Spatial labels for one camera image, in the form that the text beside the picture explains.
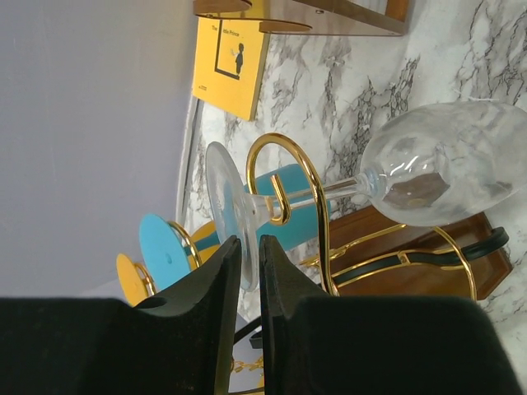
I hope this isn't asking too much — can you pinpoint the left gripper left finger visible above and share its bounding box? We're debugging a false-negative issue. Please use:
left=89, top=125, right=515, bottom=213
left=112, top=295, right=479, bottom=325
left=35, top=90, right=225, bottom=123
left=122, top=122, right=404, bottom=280
left=1, top=237, right=240, bottom=394

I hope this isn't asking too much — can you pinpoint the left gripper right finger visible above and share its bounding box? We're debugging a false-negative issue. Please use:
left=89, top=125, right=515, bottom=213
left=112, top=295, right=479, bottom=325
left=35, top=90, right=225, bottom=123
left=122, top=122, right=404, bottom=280
left=259, top=235, right=521, bottom=394

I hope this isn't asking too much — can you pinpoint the orange plastic wine glass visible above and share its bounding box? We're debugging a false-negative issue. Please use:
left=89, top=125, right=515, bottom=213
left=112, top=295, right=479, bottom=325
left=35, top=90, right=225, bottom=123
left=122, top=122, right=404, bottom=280
left=115, top=215, right=219, bottom=306

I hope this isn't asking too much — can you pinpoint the gold wire wine glass rack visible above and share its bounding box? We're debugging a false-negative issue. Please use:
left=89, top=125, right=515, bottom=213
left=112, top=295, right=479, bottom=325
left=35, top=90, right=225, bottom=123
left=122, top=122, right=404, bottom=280
left=135, top=132, right=514, bottom=388

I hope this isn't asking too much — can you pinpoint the blue plastic wine glass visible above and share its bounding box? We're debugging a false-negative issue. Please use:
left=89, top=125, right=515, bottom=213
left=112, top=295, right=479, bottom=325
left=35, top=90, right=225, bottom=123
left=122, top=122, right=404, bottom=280
left=139, top=164, right=318, bottom=290

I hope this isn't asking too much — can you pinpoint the clear glass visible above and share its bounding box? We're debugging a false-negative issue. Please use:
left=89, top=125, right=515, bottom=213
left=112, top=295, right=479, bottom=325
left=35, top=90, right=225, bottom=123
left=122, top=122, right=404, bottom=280
left=206, top=101, right=526, bottom=295

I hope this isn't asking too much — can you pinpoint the wooden dish rack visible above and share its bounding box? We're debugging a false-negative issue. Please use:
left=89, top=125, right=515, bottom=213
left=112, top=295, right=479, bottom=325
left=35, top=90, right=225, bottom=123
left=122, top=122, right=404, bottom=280
left=193, top=0, right=412, bottom=36

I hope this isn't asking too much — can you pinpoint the yellow card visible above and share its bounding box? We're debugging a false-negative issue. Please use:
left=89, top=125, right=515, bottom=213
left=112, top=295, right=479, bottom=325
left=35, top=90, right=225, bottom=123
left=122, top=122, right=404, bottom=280
left=192, top=1, right=269, bottom=121

